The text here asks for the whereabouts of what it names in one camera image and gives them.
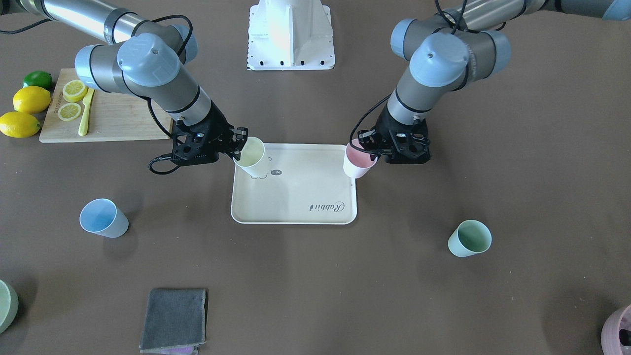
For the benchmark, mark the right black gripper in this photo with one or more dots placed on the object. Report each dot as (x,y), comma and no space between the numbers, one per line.
(218,125)

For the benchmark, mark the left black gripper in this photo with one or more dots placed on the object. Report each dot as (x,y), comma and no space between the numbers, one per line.
(386,124)

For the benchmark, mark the pale yellow plastic cup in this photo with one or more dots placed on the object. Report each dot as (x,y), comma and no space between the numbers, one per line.
(253,159)

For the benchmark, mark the pink plastic cup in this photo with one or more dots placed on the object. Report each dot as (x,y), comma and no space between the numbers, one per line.
(357,163)

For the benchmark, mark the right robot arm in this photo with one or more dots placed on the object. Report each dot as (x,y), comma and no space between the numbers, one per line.
(145,59)

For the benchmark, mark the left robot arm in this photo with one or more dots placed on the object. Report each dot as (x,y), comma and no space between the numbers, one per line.
(447,52)

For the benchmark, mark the cream rabbit serving tray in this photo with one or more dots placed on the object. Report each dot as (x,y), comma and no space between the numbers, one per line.
(305,184)

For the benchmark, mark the wooden cutting board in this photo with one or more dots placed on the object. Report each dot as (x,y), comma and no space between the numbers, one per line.
(113,117)

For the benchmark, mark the green plastic cup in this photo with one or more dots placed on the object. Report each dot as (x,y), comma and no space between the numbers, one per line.
(471,237)

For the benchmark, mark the blue plastic cup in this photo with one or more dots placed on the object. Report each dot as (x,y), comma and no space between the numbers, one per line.
(103,217)

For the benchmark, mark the yellow plastic knife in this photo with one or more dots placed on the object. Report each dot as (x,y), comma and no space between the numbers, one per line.
(87,104)

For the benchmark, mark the lower lemon slice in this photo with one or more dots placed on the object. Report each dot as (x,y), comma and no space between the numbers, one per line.
(69,111)

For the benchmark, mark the lemon slice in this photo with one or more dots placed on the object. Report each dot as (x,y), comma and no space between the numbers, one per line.
(74,91)
(69,111)

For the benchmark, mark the upper lemon slice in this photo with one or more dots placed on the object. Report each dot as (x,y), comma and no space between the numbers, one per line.
(74,91)

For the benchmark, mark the grey folded cloth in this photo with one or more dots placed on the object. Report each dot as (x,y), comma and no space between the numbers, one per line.
(175,321)

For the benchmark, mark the whole lemon upper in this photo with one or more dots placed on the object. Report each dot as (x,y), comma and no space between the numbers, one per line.
(31,100)

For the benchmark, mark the whole lemon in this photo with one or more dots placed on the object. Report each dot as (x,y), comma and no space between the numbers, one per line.
(19,125)
(31,100)

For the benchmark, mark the green lime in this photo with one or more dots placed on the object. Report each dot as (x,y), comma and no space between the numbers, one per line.
(40,79)

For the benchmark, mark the whole lemon lower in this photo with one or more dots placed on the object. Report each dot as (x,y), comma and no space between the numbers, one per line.
(19,125)

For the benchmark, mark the green bowl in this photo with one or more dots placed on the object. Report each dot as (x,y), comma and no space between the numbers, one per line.
(9,303)

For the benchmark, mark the pink bowl with ice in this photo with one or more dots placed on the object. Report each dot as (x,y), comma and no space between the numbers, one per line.
(615,334)

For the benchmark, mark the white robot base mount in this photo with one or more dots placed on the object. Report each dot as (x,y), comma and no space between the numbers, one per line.
(290,35)

